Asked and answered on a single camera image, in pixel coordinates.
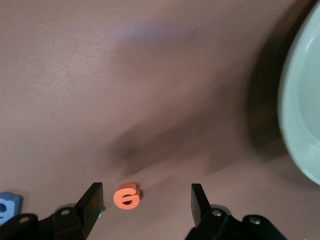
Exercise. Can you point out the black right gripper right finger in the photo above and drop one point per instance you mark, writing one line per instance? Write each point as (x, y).
(198, 205)

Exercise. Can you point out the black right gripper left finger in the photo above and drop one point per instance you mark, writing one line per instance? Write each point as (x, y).
(92, 205)

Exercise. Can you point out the orange letter o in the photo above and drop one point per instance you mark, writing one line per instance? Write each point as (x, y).
(118, 197)

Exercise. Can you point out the blue digit six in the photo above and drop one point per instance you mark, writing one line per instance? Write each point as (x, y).
(13, 202)

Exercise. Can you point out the mint green plate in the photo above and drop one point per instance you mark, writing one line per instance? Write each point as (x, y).
(307, 100)

